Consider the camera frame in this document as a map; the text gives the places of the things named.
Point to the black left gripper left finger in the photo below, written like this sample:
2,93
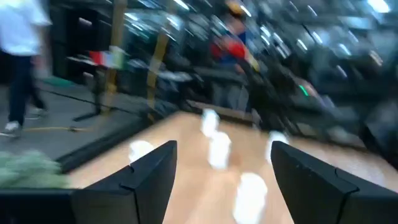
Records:
146,186

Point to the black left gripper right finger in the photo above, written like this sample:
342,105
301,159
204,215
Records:
311,193

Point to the white pill bottle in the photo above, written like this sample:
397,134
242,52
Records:
139,150
275,137
219,150
250,197
210,122

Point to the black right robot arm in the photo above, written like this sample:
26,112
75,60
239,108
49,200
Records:
273,93

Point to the black tripod stand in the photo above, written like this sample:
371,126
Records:
97,93

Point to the green artificial potted plant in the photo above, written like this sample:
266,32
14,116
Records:
28,169

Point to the red white green object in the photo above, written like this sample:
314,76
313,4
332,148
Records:
107,58

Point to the person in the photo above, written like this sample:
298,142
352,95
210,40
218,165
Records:
231,46
18,28

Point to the black aluminium table frame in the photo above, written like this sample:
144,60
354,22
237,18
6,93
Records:
99,146

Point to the yellow post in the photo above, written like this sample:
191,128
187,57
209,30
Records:
116,31
157,62

